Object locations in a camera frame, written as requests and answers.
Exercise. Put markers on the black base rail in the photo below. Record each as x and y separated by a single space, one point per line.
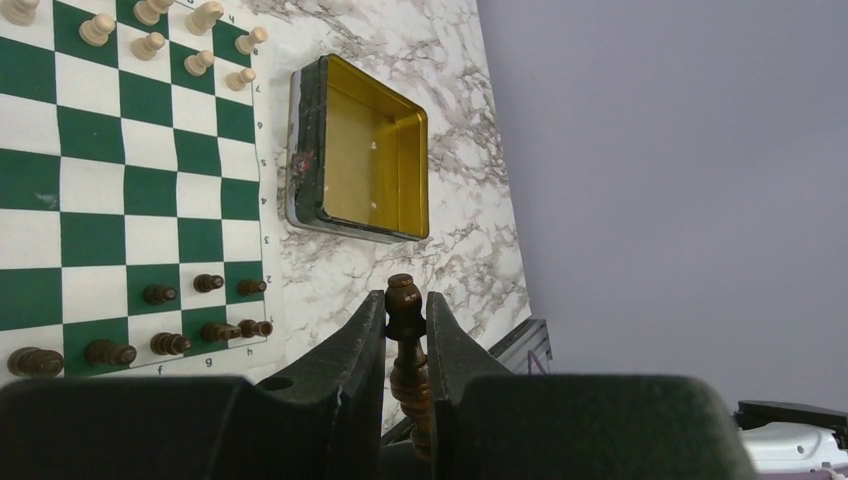
525 350

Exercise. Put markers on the right gold tin box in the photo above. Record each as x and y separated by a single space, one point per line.
357 155

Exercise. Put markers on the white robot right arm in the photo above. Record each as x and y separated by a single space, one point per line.
790 441

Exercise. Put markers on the dark pawn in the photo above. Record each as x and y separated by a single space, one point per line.
158 294

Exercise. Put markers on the light chess pieces row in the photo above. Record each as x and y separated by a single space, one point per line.
75 51

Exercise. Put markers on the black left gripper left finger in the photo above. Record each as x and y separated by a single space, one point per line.
318 418

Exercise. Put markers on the green white chess board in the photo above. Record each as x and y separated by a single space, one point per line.
97 203

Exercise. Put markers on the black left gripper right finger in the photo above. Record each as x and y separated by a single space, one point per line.
489 423

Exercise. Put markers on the tall dark chess piece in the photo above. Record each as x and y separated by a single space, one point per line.
409 378

